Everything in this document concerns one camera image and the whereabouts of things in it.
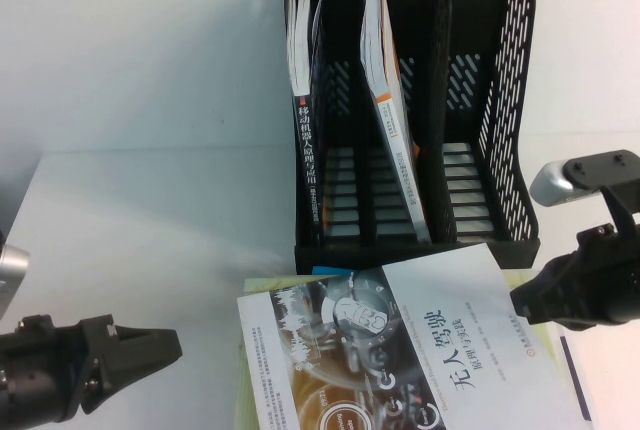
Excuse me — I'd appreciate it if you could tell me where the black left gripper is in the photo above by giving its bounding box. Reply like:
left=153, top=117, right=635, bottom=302
left=52, top=313, right=183, bottom=415

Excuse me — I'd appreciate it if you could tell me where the book with orange white spine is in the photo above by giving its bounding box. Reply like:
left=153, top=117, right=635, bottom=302
left=359, top=0, right=434, bottom=244

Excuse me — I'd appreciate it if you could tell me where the grey white cover book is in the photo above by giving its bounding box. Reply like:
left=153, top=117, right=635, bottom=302
left=237, top=242, right=596, bottom=430

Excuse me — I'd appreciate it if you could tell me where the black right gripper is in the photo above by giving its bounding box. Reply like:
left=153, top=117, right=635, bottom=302
left=509, top=222, right=640, bottom=327

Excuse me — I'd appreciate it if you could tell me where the book with dark blue spine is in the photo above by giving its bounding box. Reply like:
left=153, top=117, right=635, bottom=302
left=285, top=0, right=326, bottom=246

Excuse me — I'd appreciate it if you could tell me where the black plastic file organizer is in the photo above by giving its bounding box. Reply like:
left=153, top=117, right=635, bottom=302
left=283, top=0, right=544, bottom=276

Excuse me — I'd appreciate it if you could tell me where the thick yellow-green cover book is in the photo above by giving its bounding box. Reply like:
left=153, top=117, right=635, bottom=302
left=232, top=269, right=564, bottom=430

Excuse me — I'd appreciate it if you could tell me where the white book with purple stripe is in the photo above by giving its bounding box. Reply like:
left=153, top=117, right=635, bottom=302
left=553, top=327, right=601, bottom=424

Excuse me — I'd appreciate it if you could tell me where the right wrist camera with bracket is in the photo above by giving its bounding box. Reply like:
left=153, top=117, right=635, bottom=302
left=529, top=148, right=640, bottom=232

